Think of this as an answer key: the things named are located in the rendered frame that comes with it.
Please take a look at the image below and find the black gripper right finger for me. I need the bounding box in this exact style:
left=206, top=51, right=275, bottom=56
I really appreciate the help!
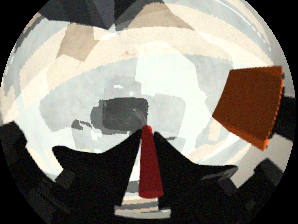
left=153, top=131, right=238, bottom=210

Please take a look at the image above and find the dark red peg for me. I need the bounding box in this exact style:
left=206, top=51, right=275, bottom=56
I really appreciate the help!
left=138, top=125, right=164, bottom=198

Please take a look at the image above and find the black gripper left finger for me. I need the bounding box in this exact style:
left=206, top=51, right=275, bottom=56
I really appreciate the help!
left=52, top=128, right=142, bottom=208

